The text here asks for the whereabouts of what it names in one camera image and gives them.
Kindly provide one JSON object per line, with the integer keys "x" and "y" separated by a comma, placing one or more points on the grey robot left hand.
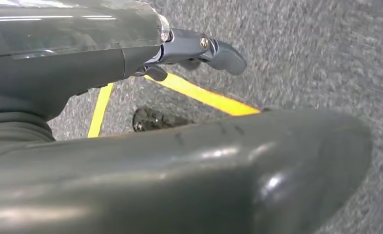
{"x": 65, "y": 71}

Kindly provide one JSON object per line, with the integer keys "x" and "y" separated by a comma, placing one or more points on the yellow floor tape square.
{"x": 211, "y": 98}

